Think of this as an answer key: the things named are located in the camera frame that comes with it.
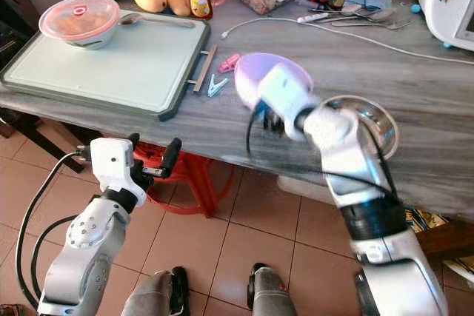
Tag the bowl with pink lid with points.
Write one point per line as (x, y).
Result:
(80, 20)

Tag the grey robot leg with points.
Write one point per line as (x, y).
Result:
(155, 297)
(274, 294)

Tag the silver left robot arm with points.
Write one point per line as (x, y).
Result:
(85, 246)

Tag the grey left robot leg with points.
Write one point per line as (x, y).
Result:
(155, 297)

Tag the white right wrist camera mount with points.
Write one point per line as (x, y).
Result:
(285, 94)

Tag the white plastic tub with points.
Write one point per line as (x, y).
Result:
(304, 189)

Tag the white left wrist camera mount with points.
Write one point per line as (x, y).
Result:
(111, 162)

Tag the pink clothes peg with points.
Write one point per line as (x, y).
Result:
(229, 63)

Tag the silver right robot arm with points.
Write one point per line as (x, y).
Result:
(366, 183)

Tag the empty steel bowl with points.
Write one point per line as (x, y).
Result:
(370, 120)

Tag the plain steel spoon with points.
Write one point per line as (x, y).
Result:
(381, 15)

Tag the pale green cutting board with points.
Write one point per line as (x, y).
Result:
(118, 64)

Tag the blue clothes peg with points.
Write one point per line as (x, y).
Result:
(216, 86)

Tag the red plastic stool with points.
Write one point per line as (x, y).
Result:
(192, 183)

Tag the white kitchen appliance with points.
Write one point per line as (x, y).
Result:
(448, 1)

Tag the steel fork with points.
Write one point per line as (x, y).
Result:
(374, 24)

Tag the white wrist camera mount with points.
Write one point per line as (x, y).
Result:
(111, 162)
(285, 94)

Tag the white marker pen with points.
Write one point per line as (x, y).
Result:
(312, 17)

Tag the small purple plastic bowl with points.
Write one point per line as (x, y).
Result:
(248, 79)

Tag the grey right robot leg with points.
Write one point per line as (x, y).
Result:
(274, 294)

